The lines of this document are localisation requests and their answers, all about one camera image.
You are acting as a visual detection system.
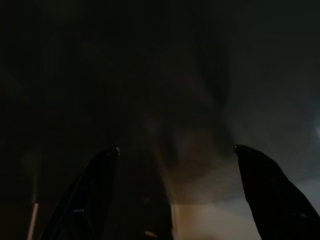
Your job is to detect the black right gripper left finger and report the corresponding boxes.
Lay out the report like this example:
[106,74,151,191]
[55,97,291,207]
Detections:
[41,146,121,240]

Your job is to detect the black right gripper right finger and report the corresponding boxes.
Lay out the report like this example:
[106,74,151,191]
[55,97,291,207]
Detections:
[233,144,320,240]

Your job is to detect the pale upright post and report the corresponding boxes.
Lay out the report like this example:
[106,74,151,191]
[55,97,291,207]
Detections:
[26,201,41,240]

